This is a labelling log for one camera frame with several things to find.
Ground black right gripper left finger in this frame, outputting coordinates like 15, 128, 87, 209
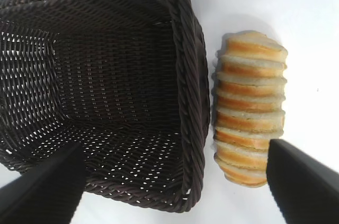
0, 142, 87, 224

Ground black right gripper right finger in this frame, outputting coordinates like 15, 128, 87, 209
266, 139, 339, 224

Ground long striped bread roll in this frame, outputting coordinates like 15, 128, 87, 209
213, 30, 289, 189

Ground dark brown wicker basket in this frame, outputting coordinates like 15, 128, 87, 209
0, 0, 211, 213

